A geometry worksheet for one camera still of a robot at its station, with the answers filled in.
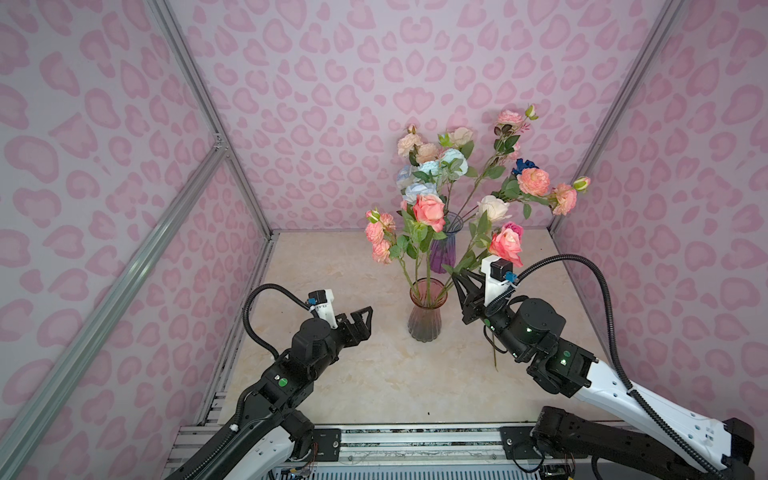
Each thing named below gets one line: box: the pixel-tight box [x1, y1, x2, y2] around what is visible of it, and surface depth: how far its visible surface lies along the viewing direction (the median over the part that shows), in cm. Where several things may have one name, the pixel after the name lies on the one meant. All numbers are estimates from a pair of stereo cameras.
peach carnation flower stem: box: [397, 124, 438, 167], surface depth 88 cm
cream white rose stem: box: [441, 195, 512, 295], surface depth 69 cm
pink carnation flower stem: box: [456, 105, 539, 220], surface depth 83 cm
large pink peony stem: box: [365, 207, 420, 295], surface depth 69 cm
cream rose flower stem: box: [449, 127, 474, 148], surface depth 90 cm
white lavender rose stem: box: [403, 182, 438, 204], surface depth 66 cm
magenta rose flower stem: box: [500, 221, 525, 243], surface depth 57 cm
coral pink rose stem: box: [462, 167, 591, 220], surface depth 70 cm
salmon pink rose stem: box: [401, 194, 447, 300], surface depth 63 cm
